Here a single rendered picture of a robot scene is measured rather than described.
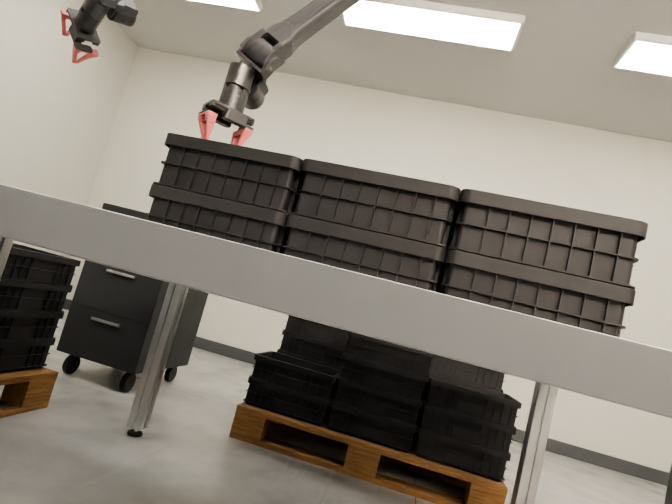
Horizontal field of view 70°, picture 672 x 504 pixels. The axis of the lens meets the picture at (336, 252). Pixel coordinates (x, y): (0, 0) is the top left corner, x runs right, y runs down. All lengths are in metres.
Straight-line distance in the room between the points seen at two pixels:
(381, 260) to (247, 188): 0.30
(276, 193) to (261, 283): 0.60
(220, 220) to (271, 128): 3.95
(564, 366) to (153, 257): 0.29
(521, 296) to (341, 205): 0.35
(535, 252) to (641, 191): 4.06
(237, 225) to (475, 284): 0.45
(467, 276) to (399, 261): 0.12
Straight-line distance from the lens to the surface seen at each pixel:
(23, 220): 0.45
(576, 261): 0.88
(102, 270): 2.76
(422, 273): 0.85
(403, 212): 0.87
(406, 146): 4.63
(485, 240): 0.86
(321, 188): 0.90
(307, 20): 1.21
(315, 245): 0.89
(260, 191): 0.95
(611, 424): 4.69
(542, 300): 0.86
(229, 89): 1.13
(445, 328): 0.33
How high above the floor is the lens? 0.67
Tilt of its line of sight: 6 degrees up
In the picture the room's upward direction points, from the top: 15 degrees clockwise
